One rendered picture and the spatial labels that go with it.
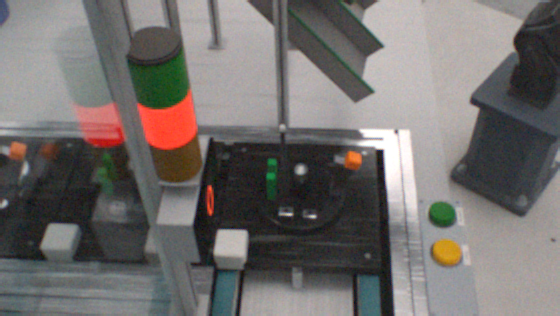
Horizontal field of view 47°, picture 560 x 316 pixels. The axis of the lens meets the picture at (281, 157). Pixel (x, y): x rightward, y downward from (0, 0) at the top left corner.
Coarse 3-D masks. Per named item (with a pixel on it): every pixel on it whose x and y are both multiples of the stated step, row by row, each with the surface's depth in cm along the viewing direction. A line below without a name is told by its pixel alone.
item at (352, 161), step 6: (336, 156) 92; (348, 156) 91; (354, 156) 91; (360, 156) 91; (336, 162) 91; (342, 162) 91; (348, 162) 90; (354, 162) 90; (360, 162) 90; (342, 168) 93; (348, 168) 92; (354, 168) 91; (342, 174) 93; (348, 174) 93; (336, 180) 95; (342, 180) 94; (336, 186) 95; (342, 186) 95
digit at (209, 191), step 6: (210, 174) 69; (210, 180) 69; (210, 186) 69; (204, 192) 66; (210, 192) 70; (204, 198) 66; (210, 198) 70; (204, 204) 66; (210, 204) 70; (210, 210) 70; (210, 216) 70; (210, 222) 70
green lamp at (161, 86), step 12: (180, 60) 54; (132, 72) 54; (144, 72) 53; (156, 72) 53; (168, 72) 54; (180, 72) 55; (144, 84) 54; (156, 84) 54; (168, 84) 54; (180, 84) 55; (144, 96) 55; (156, 96) 55; (168, 96) 55; (180, 96) 56; (156, 108) 56
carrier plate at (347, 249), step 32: (256, 160) 104; (320, 160) 104; (352, 192) 99; (224, 224) 96; (256, 224) 96; (352, 224) 95; (256, 256) 92; (288, 256) 92; (320, 256) 92; (352, 256) 92
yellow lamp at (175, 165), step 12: (192, 144) 61; (156, 156) 61; (168, 156) 61; (180, 156) 61; (192, 156) 62; (156, 168) 63; (168, 168) 62; (180, 168) 62; (192, 168) 63; (168, 180) 63; (180, 180) 63
